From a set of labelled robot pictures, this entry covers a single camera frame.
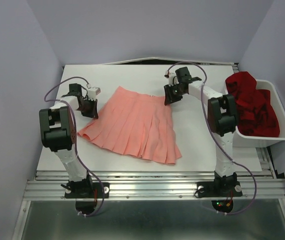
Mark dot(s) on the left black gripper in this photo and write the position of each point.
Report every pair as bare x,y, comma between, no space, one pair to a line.
92,113

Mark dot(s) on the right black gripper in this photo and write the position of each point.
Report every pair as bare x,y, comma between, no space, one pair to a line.
169,97

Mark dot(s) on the pink pleated skirt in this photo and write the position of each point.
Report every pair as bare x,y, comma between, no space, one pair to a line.
135,124

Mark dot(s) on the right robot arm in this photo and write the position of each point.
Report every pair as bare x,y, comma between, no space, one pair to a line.
221,118

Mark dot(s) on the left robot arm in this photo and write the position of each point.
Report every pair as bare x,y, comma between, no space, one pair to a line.
58,133

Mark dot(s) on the white backdrop board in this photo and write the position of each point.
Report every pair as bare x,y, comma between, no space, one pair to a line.
165,61

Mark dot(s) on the white plastic bin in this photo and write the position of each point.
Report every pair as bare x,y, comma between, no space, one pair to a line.
244,141

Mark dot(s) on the red skirt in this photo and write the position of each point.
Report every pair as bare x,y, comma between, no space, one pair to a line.
257,117

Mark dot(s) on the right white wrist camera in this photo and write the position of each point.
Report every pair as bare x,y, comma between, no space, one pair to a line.
172,78

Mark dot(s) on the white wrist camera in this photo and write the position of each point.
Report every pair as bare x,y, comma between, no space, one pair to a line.
172,78
92,92

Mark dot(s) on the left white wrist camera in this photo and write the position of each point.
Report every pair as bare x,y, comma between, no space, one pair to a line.
92,92

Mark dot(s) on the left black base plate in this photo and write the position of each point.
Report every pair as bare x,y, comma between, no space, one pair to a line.
94,191

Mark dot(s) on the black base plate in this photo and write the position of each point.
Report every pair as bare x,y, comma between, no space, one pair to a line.
208,189
94,191

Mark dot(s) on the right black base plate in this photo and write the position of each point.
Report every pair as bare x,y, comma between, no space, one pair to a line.
208,189

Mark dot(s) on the aluminium rail frame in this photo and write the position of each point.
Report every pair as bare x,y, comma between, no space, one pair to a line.
154,201

